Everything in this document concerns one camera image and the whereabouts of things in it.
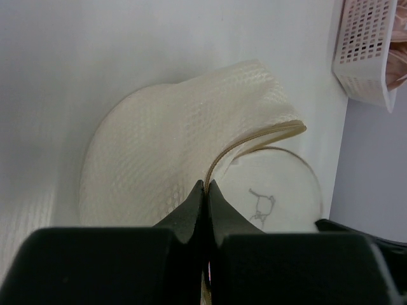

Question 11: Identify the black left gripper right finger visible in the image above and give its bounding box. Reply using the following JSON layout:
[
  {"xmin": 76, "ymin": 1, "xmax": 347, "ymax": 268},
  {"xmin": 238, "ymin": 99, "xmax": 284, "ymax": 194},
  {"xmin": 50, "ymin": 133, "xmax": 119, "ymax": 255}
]
[{"xmin": 206, "ymin": 182, "xmax": 401, "ymax": 304}]

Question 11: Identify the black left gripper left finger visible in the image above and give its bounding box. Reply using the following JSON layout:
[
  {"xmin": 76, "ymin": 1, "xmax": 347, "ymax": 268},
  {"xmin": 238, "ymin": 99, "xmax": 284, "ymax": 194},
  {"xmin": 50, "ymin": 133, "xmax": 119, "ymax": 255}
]
[{"xmin": 1, "ymin": 181, "xmax": 204, "ymax": 304}]

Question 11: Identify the cream mesh laundry bag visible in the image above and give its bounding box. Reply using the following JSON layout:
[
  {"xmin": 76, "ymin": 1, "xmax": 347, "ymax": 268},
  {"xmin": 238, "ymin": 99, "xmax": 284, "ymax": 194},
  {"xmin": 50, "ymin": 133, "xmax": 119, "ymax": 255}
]
[{"xmin": 78, "ymin": 60, "xmax": 323, "ymax": 233}]

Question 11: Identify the pink bra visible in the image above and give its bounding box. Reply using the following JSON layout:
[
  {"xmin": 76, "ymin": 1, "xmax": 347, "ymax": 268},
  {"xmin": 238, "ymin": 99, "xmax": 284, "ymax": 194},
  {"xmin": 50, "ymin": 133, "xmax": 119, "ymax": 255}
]
[{"xmin": 385, "ymin": 1, "xmax": 406, "ymax": 91}]

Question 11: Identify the white plastic basket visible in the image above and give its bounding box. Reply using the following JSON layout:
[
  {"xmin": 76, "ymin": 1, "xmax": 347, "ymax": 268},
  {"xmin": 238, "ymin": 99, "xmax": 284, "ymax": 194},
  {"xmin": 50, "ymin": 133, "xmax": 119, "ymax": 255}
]
[{"xmin": 333, "ymin": 0, "xmax": 397, "ymax": 112}]

